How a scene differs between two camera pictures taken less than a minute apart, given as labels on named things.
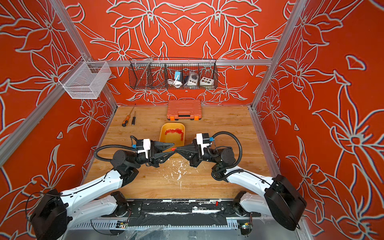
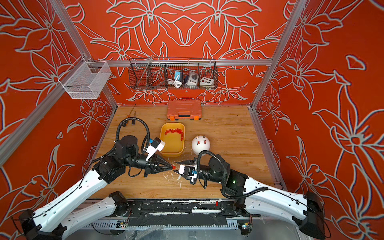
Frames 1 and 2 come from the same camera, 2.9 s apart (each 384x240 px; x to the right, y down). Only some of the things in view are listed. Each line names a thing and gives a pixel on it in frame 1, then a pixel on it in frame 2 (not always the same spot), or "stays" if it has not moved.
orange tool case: [184, 109] stays
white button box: [205, 81] stays
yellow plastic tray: [173, 132] stays
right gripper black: [195, 157] → [183, 176]
